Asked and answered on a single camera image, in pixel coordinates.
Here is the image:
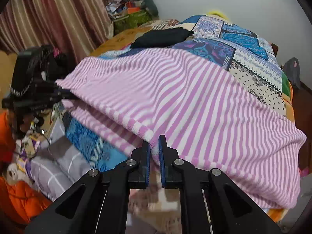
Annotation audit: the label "blue patchwork blanket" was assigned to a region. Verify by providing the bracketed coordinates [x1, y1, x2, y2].
[65, 15, 296, 176]

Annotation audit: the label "mixed clutter pile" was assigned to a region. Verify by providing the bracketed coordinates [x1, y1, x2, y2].
[5, 117, 50, 184]

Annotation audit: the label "crumpled paper clutter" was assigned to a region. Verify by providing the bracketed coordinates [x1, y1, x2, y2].
[106, 0, 147, 17]

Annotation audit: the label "black folded clothes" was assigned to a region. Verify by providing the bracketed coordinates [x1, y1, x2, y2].
[130, 27, 194, 49]

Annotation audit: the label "pink striped pants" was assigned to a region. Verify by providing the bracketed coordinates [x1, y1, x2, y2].
[56, 47, 307, 209]

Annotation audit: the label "grey backpack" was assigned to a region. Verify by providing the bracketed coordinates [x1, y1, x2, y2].
[283, 57, 301, 89]

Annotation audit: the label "grey checked cloth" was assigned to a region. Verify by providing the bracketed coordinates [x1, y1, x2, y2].
[29, 117, 98, 200]

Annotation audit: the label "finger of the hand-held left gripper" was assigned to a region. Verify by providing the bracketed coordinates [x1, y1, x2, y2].
[55, 82, 79, 102]

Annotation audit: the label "orange striped bedsheet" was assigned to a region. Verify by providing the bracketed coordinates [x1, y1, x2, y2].
[144, 19, 181, 30]

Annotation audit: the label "yellow foam tube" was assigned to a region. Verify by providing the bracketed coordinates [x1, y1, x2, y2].
[208, 10, 230, 20]

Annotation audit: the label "wooden lap desk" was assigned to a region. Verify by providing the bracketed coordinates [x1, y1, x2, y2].
[90, 27, 154, 56]

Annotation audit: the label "striped brown curtain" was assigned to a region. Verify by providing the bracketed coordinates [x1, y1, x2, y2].
[0, 0, 115, 57]

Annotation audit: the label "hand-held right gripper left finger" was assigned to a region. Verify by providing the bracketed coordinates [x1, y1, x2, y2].
[24, 140, 152, 234]

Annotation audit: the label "black mesh organizer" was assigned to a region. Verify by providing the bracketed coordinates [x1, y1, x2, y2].
[36, 44, 76, 81]

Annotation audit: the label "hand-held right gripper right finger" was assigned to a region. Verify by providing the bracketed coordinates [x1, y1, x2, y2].
[158, 135, 289, 234]

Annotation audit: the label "green fabric bag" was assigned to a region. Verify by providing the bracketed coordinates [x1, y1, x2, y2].
[113, 10, 152, 33]

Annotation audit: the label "orange garment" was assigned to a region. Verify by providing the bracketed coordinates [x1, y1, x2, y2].
[0, 110, 53, 225]

